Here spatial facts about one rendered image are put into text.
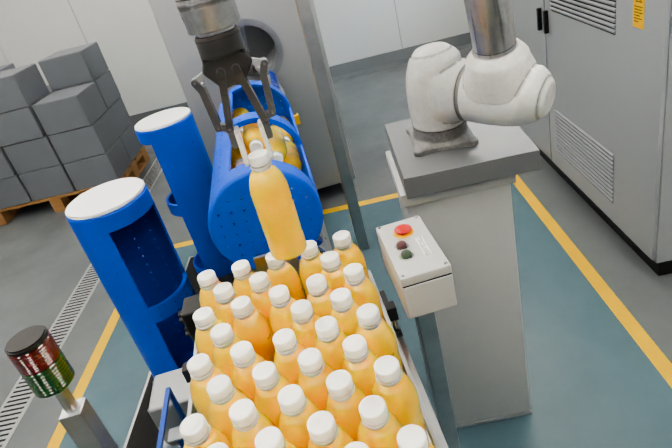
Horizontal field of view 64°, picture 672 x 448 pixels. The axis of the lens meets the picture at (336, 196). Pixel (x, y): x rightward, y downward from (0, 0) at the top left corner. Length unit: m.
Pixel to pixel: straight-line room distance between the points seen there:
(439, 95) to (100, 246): 1.23
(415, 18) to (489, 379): 4.98
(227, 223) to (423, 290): 0.53
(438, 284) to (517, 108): 0.51
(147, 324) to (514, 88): 1.51
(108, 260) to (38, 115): 3.03
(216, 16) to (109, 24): 5.83
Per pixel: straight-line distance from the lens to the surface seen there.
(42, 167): 5.11
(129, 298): 2.08
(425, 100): 1.47
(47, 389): 1.00
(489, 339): 1.87
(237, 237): 1.35
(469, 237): 1.61
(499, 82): 1.34
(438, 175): 1.44
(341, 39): 6.36
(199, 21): 0.88
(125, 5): 6.59
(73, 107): 4.77
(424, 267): 1.03
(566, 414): 2.19
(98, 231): 1.95
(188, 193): 2.74
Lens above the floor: 1.72
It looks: 28 degrees down
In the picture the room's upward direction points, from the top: 15 degrees counter-clockwise
